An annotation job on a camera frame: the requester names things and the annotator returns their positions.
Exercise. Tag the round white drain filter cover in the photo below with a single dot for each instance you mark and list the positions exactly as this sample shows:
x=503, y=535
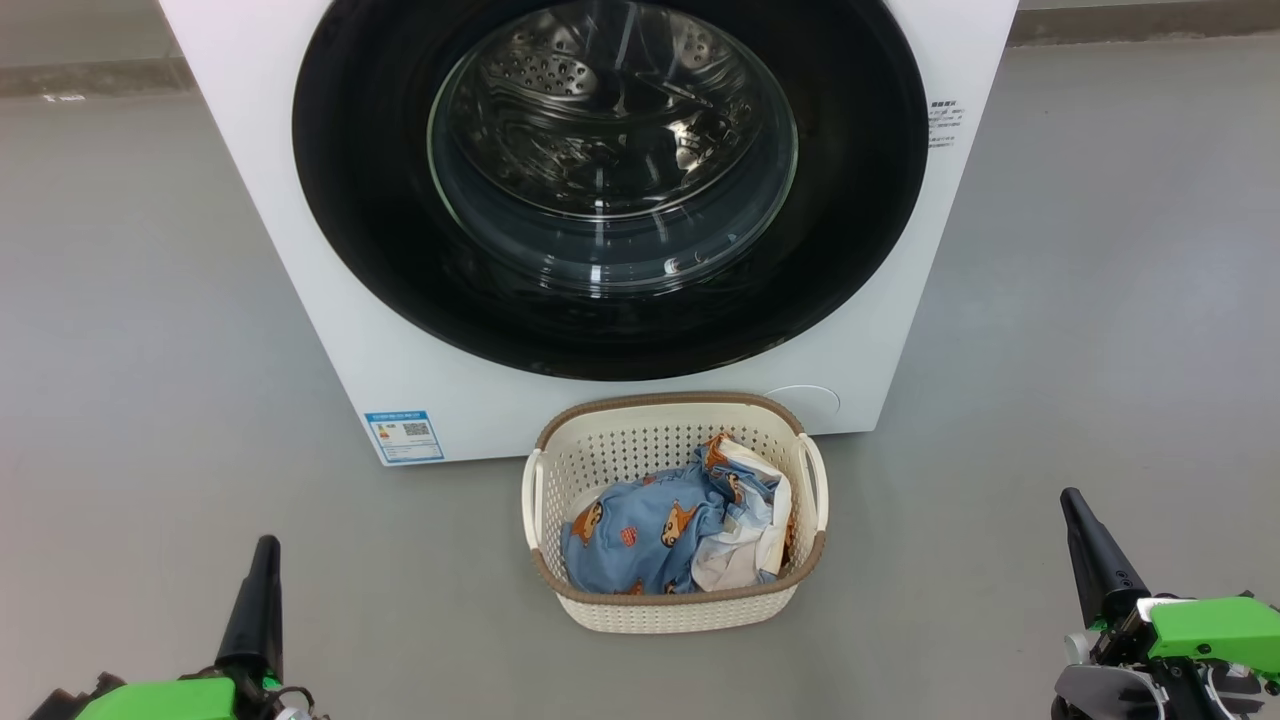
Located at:
x=805, y=408

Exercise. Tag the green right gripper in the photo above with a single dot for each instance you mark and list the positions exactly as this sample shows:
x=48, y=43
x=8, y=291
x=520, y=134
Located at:
x=1210, y=625

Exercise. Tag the perforated steel washer drum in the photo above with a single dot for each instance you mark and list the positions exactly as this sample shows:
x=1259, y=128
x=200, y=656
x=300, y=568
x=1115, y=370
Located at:
x=560, y=80

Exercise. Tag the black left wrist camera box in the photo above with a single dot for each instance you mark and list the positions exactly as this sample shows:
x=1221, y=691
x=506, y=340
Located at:
x=60, y=705

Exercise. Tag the black round glass washer door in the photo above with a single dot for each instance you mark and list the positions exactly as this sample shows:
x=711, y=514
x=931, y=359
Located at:
x=360, y=200

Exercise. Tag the white front-load washing machine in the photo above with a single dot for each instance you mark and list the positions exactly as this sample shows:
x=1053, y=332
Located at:
x=330, y=330

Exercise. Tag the blue energy label sticker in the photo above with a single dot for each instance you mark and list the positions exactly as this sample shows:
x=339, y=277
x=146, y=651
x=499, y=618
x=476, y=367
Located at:
x=404, y=437

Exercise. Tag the cream and blue bear-print garment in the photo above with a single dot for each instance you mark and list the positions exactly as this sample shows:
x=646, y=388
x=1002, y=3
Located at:
x=745, y=545

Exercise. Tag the cream perforated basket brown rim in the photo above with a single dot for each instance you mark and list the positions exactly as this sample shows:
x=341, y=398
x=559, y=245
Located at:
x=620, y=450

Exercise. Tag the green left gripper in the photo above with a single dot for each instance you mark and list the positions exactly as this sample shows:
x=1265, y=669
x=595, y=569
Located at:
x=170, y=700

